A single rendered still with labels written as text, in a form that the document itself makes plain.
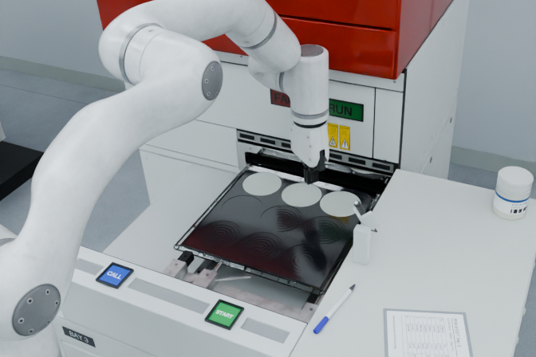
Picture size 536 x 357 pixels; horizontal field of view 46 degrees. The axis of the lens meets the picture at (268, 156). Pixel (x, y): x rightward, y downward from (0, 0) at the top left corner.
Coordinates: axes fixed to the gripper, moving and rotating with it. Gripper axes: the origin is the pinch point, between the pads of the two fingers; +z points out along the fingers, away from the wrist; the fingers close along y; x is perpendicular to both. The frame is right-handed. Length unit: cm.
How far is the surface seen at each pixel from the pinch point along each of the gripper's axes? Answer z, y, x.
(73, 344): 27, -4, -61
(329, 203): 9.9, 0.8, 4.3
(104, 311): 10, 7, -54
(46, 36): 68, -306, -16
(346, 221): 9.8, 8.9, 4.0
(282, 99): -9.9, -19.8, 3.8
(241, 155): 10.0, -30.1, -4.6
